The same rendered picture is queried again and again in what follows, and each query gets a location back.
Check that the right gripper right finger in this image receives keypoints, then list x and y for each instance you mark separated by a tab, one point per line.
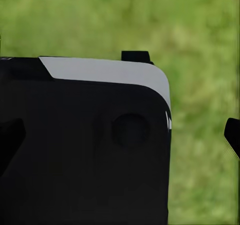
232	134

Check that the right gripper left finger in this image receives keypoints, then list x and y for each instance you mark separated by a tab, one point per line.
12	134

